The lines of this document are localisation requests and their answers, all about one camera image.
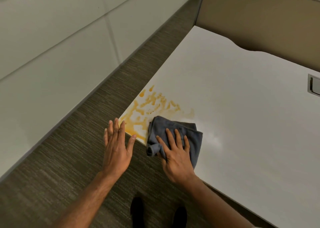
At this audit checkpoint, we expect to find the black shoe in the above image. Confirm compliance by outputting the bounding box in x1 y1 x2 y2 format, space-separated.
172 206 188 228
130 197 146 228

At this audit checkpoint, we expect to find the grey desk cable grommet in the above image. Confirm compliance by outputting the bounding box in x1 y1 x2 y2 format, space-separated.
307 73 320 97

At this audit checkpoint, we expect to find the person's left forearm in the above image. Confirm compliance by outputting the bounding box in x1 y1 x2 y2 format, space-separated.
52 171 118 228

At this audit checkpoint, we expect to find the person's right hand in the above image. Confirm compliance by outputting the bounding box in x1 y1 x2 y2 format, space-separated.
156 128 196 184

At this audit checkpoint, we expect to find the orange liquid spill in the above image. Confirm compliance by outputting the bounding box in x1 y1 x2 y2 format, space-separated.
118 85 195 145

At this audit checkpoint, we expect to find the beige partition panel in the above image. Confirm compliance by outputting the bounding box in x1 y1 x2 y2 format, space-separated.
194 0 320 73

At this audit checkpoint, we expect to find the person's right forearm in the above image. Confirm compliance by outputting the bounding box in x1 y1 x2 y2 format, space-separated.
184 175 256 228

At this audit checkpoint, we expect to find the grey-blue cleaning cloth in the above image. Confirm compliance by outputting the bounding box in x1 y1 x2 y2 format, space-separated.
146 115 204 170

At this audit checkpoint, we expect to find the person's left hand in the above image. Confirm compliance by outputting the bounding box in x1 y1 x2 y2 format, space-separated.
102 118 137 179

